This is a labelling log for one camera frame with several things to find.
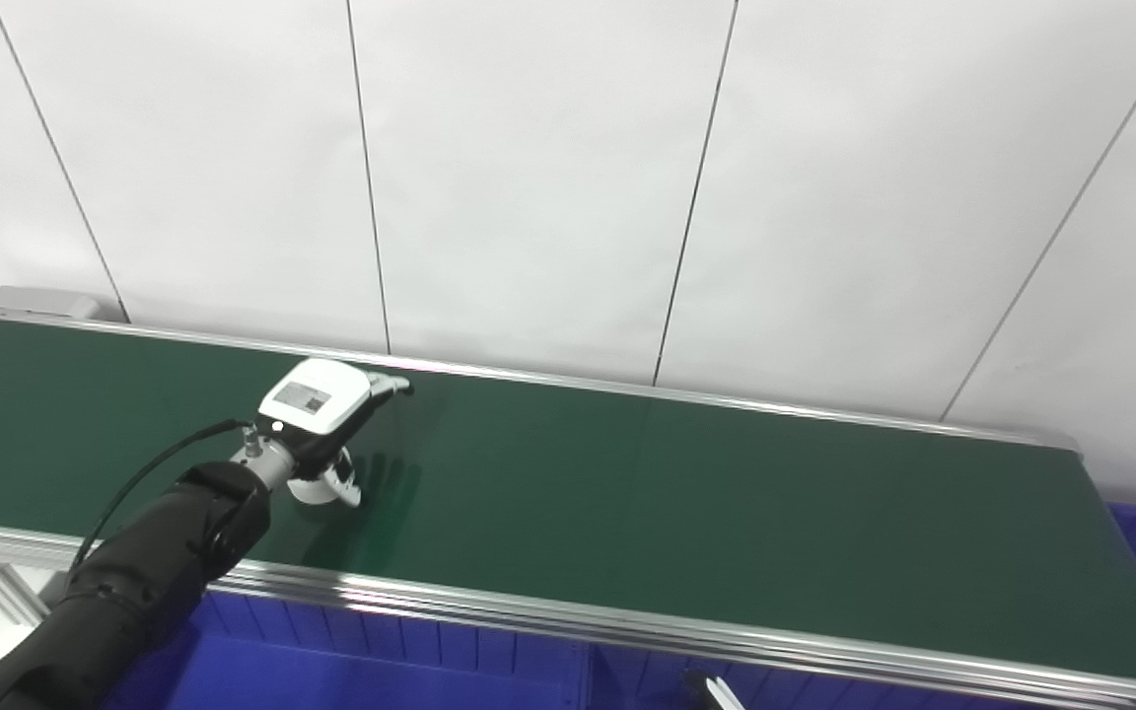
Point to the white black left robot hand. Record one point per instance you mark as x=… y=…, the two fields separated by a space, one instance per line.
x=317 y=399

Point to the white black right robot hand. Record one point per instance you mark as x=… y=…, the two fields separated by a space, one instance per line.
x=718 y=693

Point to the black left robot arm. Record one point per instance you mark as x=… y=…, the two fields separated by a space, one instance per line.
x=134 y=582

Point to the green conveyor belt aluminium frame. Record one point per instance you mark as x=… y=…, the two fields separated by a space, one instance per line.
x=676 y=493

